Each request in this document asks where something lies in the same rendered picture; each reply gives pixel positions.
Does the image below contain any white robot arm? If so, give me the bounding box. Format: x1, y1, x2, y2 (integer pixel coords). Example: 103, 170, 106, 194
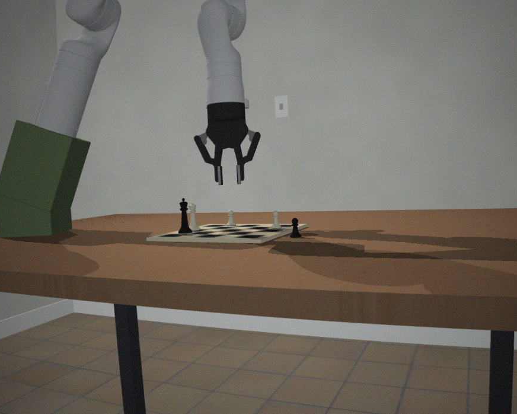
31, 0, 249, 138

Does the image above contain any white chess queen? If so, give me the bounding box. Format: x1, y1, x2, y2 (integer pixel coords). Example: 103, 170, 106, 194
189, 202, 200, 231

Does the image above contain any white pawn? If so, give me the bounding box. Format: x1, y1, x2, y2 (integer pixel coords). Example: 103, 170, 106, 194
271, 211, 281, 228
226, 210, 236, 226

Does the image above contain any cream and dark blue chessboard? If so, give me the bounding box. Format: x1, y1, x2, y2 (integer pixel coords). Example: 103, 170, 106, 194
146, 224, 293, 243

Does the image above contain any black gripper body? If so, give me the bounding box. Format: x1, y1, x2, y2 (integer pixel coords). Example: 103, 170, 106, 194
206, 102, 248, 149

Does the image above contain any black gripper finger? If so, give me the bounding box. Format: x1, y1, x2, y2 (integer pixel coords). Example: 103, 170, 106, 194
194, 130, 223, 185
230, 130, 261, 184

